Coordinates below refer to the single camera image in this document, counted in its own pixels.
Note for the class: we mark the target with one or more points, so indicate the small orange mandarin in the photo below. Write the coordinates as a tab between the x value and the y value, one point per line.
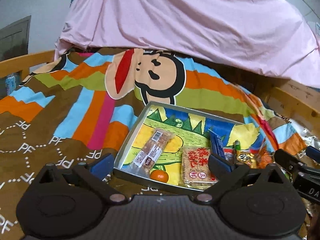
159	175

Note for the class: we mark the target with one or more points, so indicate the orange snack bag clear pack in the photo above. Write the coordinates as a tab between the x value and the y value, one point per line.
263	156

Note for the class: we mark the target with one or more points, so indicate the golden date snack pouch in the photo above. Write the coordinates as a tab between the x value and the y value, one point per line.
247	158

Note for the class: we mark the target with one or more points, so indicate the long peanut bar clear wrapper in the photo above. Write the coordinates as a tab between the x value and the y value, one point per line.
146	158

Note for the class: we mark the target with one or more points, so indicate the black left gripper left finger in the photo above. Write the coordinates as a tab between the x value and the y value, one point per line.
91	177

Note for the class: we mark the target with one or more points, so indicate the blue long sachet pack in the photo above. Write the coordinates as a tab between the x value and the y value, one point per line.
216	144

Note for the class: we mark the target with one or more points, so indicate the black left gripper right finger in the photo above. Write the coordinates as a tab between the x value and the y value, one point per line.
228	176

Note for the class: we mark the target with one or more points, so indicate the yellow green cracker pack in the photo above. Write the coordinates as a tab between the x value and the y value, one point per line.
237	147

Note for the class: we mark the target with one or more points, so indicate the grey door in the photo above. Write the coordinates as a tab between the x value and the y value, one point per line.
15	38

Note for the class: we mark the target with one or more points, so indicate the grey tray with colourful lining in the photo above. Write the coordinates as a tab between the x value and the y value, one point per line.
190	127

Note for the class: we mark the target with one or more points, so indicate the square rice cracker pack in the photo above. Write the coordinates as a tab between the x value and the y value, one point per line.
195	171

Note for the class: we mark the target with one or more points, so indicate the pink blanket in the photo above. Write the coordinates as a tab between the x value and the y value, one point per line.
268	37

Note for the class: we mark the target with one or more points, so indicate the silver foil bag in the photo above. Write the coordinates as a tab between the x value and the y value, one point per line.
310	139

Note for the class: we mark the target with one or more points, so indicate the brown cartoon patterned bedspread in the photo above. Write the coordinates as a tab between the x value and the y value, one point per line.
62	113

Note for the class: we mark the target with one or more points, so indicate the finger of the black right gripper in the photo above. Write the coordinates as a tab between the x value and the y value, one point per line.
294	166
312	152

